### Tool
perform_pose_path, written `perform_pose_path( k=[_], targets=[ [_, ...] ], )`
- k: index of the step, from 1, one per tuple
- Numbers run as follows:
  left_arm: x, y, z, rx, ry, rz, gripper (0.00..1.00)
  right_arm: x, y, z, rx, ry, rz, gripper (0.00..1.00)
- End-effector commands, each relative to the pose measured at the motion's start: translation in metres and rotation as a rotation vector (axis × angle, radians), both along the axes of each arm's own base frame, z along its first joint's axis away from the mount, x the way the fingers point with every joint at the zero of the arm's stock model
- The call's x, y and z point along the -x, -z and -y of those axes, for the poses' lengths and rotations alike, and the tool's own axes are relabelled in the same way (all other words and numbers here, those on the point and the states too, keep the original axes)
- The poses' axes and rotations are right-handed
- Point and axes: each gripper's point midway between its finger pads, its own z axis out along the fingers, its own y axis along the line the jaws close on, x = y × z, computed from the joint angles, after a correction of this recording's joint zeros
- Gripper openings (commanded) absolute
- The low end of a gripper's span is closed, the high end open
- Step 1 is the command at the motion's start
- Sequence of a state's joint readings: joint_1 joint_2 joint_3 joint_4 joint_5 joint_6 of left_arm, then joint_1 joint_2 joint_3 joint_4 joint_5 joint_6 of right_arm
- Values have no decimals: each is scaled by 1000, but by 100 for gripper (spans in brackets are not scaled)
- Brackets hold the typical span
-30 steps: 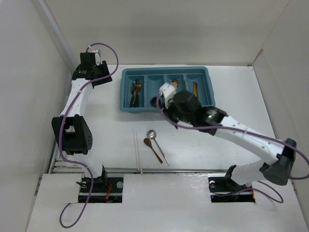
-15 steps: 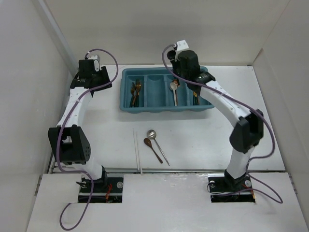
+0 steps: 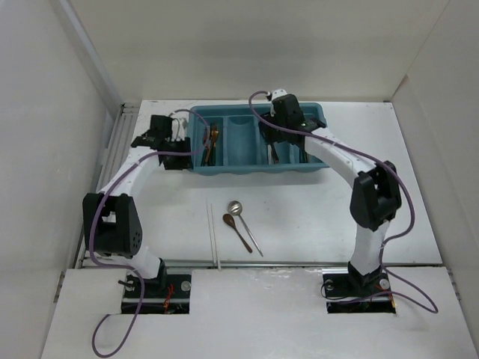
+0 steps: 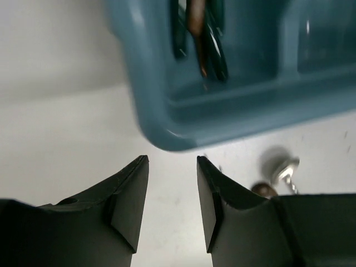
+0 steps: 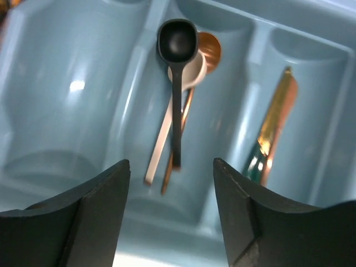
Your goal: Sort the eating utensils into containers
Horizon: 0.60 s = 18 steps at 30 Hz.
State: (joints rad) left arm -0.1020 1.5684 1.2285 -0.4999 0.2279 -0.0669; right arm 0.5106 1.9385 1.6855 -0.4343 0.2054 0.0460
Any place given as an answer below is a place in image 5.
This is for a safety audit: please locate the blue plastic cutlery tray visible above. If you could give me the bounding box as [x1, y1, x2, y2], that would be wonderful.
[1, 1, 355, 266]

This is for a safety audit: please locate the gold blade green knife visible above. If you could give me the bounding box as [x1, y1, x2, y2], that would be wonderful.
[242, 66, 293, 184]

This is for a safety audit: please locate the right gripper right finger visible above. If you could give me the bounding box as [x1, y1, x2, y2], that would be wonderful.
[213, 158, 355, 266]

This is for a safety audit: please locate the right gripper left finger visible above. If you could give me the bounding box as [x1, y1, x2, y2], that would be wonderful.
[1, 159, 130, 266]

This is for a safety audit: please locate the copper knife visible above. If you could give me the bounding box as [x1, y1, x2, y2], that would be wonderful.
[260, 77, 298, 186]

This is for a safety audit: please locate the copper spoon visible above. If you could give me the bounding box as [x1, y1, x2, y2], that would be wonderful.
[161, 32, 221, 195]

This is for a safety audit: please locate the black spoon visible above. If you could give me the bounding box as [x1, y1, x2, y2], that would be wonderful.
[157, 18, 198, 168]

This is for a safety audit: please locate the white spoon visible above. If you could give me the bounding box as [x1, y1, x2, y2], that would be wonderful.
[145, 50, 207, 185]

